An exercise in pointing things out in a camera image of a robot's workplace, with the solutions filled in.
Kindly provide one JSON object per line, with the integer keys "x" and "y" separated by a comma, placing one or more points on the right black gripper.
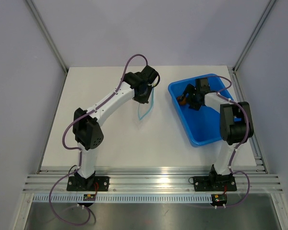
{"x": 190, "y": 89}

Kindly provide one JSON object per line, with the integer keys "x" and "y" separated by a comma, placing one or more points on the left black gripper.
{"x": 144, "y": 100}

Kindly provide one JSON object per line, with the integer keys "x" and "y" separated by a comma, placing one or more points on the orange fruit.
{"x": 181, "y": 100}

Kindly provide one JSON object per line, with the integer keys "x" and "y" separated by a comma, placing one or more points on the clear zip top bag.
{"x": 144, "y": 110}

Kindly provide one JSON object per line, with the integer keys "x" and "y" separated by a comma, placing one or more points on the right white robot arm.
{"x": 235, "y": 129}

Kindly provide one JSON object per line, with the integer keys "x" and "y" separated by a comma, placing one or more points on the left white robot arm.
{"x": 87, "y": 128}

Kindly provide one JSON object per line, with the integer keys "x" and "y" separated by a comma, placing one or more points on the blue plastic bin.
{"x": 202, "y": 126}

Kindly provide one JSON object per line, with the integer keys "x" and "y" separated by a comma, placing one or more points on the right small circuit board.
{"x": 220, "y": 198}

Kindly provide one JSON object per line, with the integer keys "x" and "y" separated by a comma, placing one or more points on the small circuit board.
{"x": 220, "y": 198}
{"x": 89, "y": 197}

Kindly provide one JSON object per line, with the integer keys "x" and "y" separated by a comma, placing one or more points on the left small circuit board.
{"x": 89, "y": 197}

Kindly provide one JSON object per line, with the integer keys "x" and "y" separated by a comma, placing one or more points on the right aluminium frame post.
{"x": 255, "y": 33}

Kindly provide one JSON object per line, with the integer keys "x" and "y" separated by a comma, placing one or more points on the aluminium frame post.
{"x": 255, "y": 33}
{"x": 46, "y": 34}

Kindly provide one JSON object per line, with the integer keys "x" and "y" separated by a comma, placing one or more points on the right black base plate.
{"x": 225, "y": 183}

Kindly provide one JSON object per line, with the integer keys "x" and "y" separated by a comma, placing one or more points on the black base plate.
{"x": 97, "y": 183}
{"x": 225, "y": 183}

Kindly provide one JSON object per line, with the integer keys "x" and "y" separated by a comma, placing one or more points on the aluminium mounting rail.
{"x": 152, "y": 180}

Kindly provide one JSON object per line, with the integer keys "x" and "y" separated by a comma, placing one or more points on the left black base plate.
{"x": 97, "y": 183}

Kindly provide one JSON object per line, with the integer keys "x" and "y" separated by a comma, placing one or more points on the left aluminium frame post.
{"x": 46, "y": 34}

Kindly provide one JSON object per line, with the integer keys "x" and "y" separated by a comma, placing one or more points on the white slotted cable duct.
{"x": 126, "y": 198}

